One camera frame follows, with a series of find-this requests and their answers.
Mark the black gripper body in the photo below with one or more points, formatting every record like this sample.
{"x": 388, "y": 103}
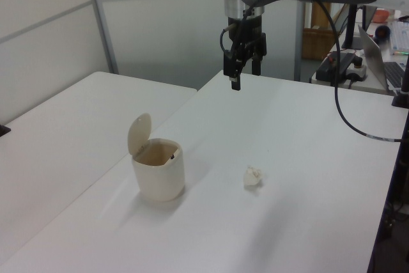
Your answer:
{"x": 247, "y": 28}

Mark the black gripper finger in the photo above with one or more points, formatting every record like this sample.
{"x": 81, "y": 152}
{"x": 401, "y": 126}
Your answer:
{"x": 230, "y": 68}
{"x": 256, "y": 65}

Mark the white paper trash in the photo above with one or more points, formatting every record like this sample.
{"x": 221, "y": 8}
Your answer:
{"x": 253, "y": 177}

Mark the small white lidded bin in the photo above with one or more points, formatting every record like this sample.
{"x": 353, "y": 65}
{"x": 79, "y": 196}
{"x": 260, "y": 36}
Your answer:
{"x": 161, "y": 178}

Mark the wooden crate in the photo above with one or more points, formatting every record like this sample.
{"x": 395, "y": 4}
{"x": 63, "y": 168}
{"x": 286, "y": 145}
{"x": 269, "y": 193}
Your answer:
{"x": 314, "y": 44}

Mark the black power box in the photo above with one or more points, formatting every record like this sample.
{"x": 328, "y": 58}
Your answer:
{"x": 332, "y": 66}

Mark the grey emergency stop button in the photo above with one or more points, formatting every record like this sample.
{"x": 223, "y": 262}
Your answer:
{"x": 358, "y": 70}

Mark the black monitor stand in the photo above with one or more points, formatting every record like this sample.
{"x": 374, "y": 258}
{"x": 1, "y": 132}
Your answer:
{"x": 352, "y": 27}

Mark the silver open laptop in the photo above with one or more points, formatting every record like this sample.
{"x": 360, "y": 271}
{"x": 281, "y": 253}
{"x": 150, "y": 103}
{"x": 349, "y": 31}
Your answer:
{"x": 372, "y": 52}

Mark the dark blue round object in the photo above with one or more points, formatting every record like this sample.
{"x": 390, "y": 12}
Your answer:
{"x": 382, "y": 32}

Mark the orange bowl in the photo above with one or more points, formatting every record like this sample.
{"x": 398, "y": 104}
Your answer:
{"x": 381, "y": 15}

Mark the white keyboard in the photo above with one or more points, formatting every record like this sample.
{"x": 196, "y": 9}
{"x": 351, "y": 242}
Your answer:
{"x": 401, "y": 38}

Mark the grey partition post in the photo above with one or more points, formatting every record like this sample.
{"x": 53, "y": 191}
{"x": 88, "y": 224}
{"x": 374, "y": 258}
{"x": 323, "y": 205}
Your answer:
{"x": 101, "y": 20}

